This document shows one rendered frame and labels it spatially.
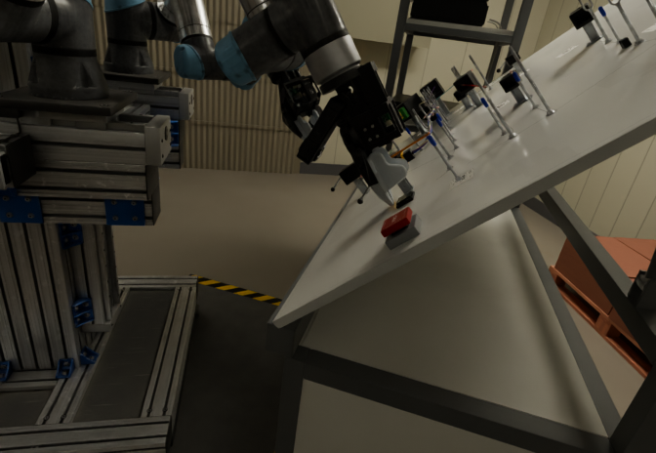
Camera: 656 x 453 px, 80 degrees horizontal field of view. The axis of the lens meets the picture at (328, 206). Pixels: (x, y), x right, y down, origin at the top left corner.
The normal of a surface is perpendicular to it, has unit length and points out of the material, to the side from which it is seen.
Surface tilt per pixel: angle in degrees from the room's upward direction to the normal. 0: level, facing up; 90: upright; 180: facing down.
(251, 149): 90
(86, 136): 90
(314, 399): 90
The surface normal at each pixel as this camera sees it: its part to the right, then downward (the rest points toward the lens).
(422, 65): 0.18, 0.41
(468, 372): 0.12, -0.91
